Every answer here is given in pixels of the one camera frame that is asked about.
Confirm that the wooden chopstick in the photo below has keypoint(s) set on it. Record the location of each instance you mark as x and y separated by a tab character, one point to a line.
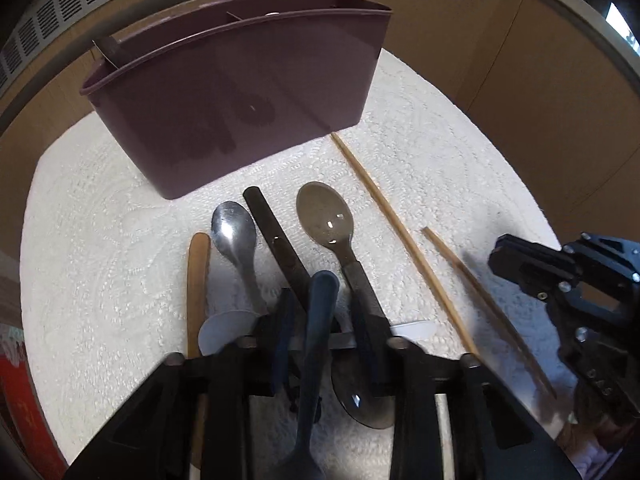
390	217
480	295

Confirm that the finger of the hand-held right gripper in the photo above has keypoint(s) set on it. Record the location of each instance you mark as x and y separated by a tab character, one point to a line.
535	267
610	257

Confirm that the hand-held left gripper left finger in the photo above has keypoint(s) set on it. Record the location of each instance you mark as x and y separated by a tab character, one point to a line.
282	340

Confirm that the grey-blue plastic spoon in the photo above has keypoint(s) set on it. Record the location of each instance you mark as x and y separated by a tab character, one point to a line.
317	320

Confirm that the white textured paper towel mat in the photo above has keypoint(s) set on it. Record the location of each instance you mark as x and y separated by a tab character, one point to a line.
115	260

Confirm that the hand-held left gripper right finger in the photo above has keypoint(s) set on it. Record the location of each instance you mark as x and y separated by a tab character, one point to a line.
364	345

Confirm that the wooden spoon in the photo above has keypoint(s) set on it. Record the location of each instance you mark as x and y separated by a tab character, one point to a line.
198	285

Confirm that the metal spoon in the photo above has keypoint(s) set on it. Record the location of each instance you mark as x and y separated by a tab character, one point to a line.
232	232

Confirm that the grey counter ledge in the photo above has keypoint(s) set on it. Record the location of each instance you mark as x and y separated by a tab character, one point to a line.
575	7

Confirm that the white plastic spoon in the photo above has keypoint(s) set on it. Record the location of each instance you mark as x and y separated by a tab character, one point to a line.
220	332

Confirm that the red object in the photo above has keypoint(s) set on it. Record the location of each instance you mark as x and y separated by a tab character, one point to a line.
25	410

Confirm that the purple plastic utensil caddy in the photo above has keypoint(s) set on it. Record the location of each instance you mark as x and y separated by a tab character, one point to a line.
240	100

